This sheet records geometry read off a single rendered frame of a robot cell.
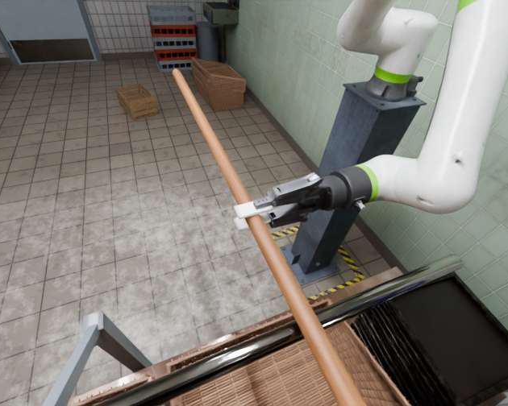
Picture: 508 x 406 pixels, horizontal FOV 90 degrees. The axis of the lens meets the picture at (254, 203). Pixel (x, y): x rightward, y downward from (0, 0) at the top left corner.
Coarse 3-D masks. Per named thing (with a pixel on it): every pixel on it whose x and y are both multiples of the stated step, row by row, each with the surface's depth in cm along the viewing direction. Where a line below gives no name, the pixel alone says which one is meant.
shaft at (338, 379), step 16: (176, 80) 90; (192, 96) 81; (192, 112) 76; (208, 128) 68; (208, 144) 65; (224, 160) 59; (224, 176) 57; (240, 192) 53; (256, 224) 47; (256, 240) 46; (272, 240) 45; (272, 256) 43; (272, 272) 42; (288, 272) 41; (288, 288) 39; (288, 304) 39; (304, 304) 38; (304, 320) 36; (304, 336) 36; (320, 336) 35; (320, 352) 34; (336, 352) 34; (320, 368) 33; (336, 368) 32; (336, 384) 31; (352, 384) 31; (336, 400) 31; (352, 400) 30
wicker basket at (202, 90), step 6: (198, 84) 327; (198, 90) 346; (204, 90) 315; (204, 96) 332; (210, 96) 303; (240, 96) 322; (210, 102) 315; (216, 102) 312; (222, 102) 315; (228, 102) 320; (216, 108) 317; (222, 108) 321; (228, 108) 325
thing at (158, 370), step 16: (384, 272) 114; (400, 272) 115; (352, 288) 108; (368, 288) 108; (272, 320) 97; (352, 320) 99; (224, 336) 92; (144, 368) 83; (160, 368) 84; (112, 384) 80; (80, 400) 77; (208, 400) 79; (496, 400) 85
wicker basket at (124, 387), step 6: (144, 378) 69; (150, 378) 69; (126, 384) 68; (132, 384) 68; (138, 384) 69; (114, 390) 67; (120, 390) 67; (126, 390) 69; (96, 396) 66; (102, 396) 66; (108, 396) 67; (78, 402) 65; (84, 402) 65; (90, 402) 65; (96, 402) 68
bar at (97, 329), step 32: (448, 256) 50; (384, 288) 44; (96, 320) 58; (320, 320) 40; (128, 352) 72; (224, 352) 36; (256, 352) 36; (64, 384) 39; (160, 384) 33; (192, 384) 33
